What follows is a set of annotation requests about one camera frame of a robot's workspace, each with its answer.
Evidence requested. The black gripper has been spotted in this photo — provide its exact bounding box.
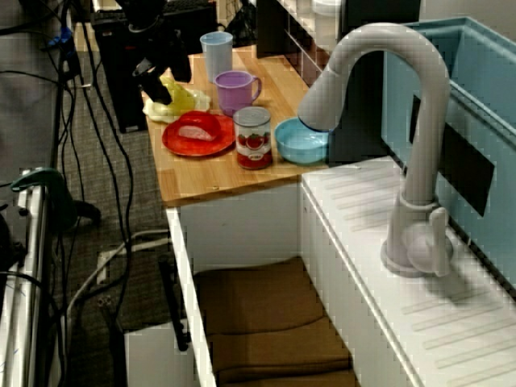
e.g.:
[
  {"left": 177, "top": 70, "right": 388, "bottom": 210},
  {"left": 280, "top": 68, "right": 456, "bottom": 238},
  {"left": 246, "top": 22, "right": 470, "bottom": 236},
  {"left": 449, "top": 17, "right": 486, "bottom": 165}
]
[{"left": 129, "top": 19, "right": 193, "bottom": 104}]

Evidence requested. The yellow toy corn cob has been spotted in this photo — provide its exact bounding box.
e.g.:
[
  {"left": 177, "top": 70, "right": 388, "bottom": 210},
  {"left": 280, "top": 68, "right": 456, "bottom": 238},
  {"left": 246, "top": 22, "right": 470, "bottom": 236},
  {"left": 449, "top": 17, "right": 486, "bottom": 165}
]
[{"left": 159, "top": 76, "right": 202, "bottom": 114}]

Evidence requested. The toy tomato can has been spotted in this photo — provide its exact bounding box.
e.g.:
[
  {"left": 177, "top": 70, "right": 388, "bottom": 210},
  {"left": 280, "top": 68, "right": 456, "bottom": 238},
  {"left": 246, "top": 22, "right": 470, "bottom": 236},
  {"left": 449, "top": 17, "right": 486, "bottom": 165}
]
[{"left": 232, "top": 106, "right": 274, "bottom": 171}]

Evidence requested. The blue plastic bowl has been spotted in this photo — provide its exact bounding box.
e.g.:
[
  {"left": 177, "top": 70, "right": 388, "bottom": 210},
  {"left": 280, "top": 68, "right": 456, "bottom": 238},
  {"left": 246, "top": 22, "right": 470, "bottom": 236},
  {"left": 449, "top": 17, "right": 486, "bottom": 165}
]
[{"left": 274, "top": 117, "right": 330, "bottom": 165}]

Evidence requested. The cream flower-shaped plate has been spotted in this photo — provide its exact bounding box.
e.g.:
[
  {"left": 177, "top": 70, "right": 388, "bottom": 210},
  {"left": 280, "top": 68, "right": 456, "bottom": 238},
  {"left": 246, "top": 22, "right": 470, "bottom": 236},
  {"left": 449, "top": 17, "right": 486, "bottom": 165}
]
[{"left": 143, "top": 89, "right": 214, "bottom": 124}]

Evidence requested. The black computer tower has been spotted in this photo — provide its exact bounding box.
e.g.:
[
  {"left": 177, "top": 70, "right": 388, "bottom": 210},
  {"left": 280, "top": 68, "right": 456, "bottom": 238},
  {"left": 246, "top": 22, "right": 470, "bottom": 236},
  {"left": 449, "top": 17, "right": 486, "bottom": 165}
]
[{"left": 90, "top": 0, "right": 218, "bottom": 134}]

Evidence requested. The light blue plastic cup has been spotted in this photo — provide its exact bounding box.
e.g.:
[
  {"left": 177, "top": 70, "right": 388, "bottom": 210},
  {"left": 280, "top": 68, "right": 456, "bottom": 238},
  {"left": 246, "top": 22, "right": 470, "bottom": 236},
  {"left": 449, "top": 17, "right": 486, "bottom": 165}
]
[{"left": 199, "top": 31, "right": 235, "bottom": 85}]

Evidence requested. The red bowl with food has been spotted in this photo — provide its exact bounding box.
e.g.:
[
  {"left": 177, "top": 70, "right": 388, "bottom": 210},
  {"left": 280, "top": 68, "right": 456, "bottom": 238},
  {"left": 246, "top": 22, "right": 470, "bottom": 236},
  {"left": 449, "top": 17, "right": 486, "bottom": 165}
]
[{"left": 177, "top": 111, "right": 222, "bottom": 143}]

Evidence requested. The purple plastic mug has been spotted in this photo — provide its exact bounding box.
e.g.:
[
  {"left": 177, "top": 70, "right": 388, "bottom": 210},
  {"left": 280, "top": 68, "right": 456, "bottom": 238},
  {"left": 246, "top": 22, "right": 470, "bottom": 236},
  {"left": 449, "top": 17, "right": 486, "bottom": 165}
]
[{"left": 213, "top": 70, "right": 263, "bottom": 118}]

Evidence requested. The red round plate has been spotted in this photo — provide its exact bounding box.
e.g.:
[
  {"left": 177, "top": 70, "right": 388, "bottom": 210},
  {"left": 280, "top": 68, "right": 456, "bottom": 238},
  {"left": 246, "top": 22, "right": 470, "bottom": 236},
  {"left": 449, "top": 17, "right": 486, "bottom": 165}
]
[{"left": 161, "top": 112, "right": 237, "bottom": 158}]

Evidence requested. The blue plug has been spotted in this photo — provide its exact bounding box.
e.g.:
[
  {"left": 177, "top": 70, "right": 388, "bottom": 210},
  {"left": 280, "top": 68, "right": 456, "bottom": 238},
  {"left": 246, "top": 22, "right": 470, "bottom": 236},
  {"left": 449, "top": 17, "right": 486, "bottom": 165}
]
[{"left": 47, "top": 27, "right": 73, "bottom": 48}]

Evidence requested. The black flat board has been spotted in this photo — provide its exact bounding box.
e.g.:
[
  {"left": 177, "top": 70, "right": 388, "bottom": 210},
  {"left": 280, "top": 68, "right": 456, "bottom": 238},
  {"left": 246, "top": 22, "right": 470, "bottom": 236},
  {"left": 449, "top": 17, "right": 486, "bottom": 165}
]
[{"left": 256, "top": 0, "right": 291, "bottom": 60}]

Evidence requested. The tiled toy kitchen backsplash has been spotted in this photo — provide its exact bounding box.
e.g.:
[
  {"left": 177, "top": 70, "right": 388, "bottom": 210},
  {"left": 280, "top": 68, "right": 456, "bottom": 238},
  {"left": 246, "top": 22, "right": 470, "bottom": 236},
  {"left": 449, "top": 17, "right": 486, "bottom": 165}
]
[{"left": 277, "top": 0, "right": 343, "bottom": 88}]

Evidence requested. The dark green clamp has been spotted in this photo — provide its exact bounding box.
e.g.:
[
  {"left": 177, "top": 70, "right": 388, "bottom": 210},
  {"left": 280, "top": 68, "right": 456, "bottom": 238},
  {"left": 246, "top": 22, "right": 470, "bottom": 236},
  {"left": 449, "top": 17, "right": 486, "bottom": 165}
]
[{"left": 10, "top": 167, "right": 102, "bottom": 229}]

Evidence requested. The white jar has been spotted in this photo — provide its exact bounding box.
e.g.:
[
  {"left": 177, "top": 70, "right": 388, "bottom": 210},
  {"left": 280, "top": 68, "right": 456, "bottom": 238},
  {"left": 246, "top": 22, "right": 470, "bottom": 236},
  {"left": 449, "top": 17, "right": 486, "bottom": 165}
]
[{"left": 312, "top": 0, "right": 343, "bottom": 17}]

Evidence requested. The white toy sink unit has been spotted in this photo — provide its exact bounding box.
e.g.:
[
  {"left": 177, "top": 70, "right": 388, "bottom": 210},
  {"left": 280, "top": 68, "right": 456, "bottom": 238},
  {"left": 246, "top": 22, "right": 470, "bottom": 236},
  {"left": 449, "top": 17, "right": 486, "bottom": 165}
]
[{"left": 124, "top": 156, "right": 516, "bottom": 387}]

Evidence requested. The grey toy faucet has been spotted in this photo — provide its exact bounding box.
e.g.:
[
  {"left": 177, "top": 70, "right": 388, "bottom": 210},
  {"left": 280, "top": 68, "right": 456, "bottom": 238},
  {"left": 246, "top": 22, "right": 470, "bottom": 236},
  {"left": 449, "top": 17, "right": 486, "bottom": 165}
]
[{"left": 297, "top": 22, "right": 455, "bottom": 279}]

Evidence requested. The blue plastic bin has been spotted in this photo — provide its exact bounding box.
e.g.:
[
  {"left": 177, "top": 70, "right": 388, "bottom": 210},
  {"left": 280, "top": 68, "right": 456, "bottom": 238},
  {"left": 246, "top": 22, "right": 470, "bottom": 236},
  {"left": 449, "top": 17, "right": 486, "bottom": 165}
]
[{"left": 381, "top": 15, "right": 516, "bottom": 291}]

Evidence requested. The thick black cable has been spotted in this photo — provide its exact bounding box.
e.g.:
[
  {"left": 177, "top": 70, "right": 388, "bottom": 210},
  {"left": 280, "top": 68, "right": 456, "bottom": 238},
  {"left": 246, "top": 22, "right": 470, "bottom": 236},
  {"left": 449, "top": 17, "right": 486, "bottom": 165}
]
[{"left": 76, "top": 19, "right": 136, "bottom": 323}]

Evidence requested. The white cable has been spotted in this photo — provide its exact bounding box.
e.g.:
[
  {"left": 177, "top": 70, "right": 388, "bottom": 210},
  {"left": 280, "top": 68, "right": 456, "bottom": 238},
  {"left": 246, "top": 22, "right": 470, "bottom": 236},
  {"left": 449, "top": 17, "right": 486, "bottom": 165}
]
[{"left": 66, "top": 229, "right": 170, "bottom": 323}]

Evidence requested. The silver metal frame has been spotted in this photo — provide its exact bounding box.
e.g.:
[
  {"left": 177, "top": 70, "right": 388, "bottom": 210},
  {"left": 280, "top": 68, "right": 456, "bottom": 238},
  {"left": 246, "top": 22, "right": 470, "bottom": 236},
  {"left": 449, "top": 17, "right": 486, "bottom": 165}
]
[{"left": 0, "top": 169, "right": 56, "bottom": 387}]

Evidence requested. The black oven door handle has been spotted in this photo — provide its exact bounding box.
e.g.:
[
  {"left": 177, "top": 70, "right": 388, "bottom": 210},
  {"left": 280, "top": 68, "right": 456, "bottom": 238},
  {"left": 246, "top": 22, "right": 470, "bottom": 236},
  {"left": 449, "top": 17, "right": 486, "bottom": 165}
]
[{"left": 158, "top": 257, "right": 191, "bottom": 352}]

